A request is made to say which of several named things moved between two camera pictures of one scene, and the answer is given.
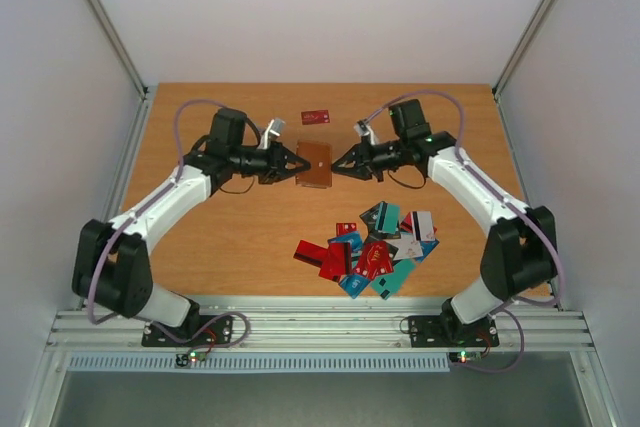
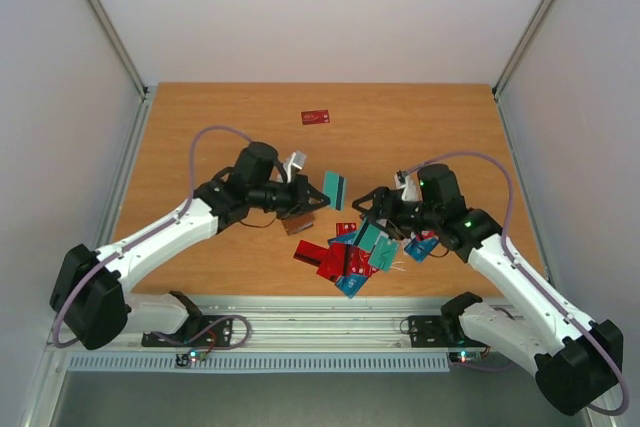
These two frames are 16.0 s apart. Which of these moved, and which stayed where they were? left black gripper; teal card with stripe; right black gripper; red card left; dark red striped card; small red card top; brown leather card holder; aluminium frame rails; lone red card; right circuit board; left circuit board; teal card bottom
Moved: right black gripper; brown leather card holder; left black gripper; teal card bottom; teal card with stripe
Stayed: right circuit board; dark red striped card; left circuit board; red card left; small red card top; lone red card; aluminium frame rails
